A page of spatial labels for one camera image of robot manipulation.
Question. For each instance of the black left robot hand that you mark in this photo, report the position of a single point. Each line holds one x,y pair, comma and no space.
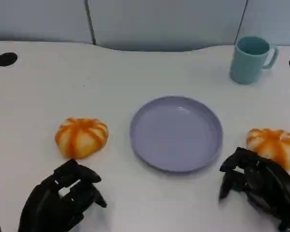
46,203

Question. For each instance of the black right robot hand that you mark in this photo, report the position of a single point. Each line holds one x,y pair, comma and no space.
273,188

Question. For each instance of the orange white toy bread roll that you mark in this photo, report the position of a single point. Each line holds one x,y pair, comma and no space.
275,145
81,137

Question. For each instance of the lilac plate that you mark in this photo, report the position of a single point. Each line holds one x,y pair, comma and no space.
176,135

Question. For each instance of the pale green mug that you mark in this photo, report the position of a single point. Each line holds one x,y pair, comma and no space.
247,67

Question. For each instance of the grey partition panel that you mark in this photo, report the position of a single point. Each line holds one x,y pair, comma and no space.
38,19
273,17
164,24

